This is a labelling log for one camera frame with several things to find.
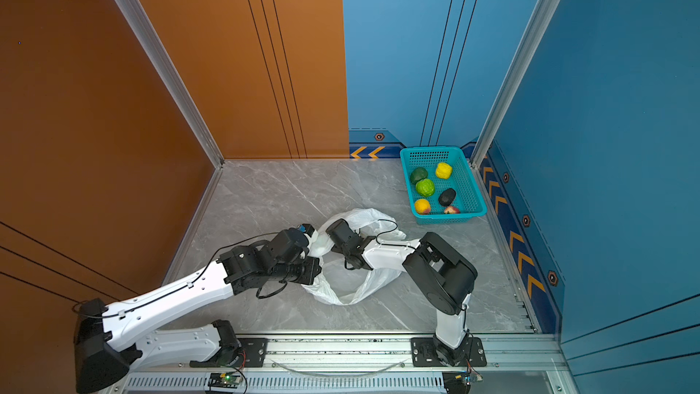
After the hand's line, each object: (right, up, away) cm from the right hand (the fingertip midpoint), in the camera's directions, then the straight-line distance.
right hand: (339, 239), depth 94 cm
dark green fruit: (+31, +23, +15) cm, 42 cm away
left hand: (-2, -4, -19) cm, 20 cm away
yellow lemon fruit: (+42, +25, +18) cm, 52 cm away
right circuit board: (+33, -32, -24) cm, 52 cm away
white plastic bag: (+4, -13, -9) cm, 16 cm away
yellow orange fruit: (+30, +11, +4) cm, 32 cm away
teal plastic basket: (+48, +14, +6) cm, 50 cm away
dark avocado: (+40, +14, +9) cm, 44 cm away
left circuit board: (-29, -32, -23) cm, 49 cm away
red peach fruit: (+41, +10, +5) cm, 42 cm away
